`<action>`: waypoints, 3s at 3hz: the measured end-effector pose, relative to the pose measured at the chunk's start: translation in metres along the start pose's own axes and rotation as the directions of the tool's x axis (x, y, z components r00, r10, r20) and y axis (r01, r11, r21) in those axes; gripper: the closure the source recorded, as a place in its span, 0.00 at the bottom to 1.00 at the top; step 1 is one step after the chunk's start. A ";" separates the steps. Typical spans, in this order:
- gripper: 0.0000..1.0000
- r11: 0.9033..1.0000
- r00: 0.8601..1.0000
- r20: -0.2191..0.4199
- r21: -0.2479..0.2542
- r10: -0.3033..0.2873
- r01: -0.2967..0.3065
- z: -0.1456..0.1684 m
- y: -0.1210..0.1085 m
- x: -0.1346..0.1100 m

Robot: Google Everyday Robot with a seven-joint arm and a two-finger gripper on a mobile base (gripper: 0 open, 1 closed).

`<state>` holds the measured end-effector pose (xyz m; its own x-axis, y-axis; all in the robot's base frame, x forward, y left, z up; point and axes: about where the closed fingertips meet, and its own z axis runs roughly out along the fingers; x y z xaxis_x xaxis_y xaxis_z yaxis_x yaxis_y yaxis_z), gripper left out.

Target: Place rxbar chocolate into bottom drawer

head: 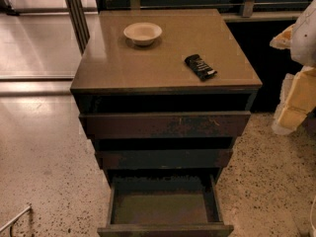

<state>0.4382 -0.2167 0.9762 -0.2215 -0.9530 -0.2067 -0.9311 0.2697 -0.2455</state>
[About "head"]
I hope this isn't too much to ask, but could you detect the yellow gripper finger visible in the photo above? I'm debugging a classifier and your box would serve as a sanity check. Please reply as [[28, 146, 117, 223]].
[[272, 66, 316, 135], [270, 25, 293, 49]]

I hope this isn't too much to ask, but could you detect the white ceramic bowl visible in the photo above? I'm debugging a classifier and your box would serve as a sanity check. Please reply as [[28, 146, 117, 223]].
[[123, 23, 162, 46]]

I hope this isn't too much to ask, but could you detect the open bottom drawer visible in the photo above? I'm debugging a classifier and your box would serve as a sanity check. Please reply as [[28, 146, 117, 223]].
[[98, 175, 234, 237]]

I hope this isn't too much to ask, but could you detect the black rxbar chocolate bar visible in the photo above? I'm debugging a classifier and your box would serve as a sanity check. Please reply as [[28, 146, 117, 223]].
[[185, 54, 217, 81]]

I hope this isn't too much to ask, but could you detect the metal rod on floor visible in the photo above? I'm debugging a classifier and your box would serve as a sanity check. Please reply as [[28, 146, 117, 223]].
[[0, 205, 32, 233]]

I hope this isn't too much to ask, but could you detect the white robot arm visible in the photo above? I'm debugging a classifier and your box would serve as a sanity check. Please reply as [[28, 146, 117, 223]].
[[270, 0, 316, 135]]

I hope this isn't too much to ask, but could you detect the top drawer front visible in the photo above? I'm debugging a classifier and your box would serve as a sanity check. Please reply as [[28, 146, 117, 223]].
[[79, 111, 251, 139]]

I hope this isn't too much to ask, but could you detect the brown drawer cabinet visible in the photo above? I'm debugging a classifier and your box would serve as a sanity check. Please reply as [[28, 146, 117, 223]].
[[71, 9, 262, 178]]

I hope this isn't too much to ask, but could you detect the grey vertical post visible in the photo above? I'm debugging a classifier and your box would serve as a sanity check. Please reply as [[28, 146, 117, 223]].
[[65, 0, 90, 53]]

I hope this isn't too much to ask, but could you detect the middle drawer front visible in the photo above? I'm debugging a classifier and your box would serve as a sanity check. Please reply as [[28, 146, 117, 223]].
[[96, 149, 233, 170]]

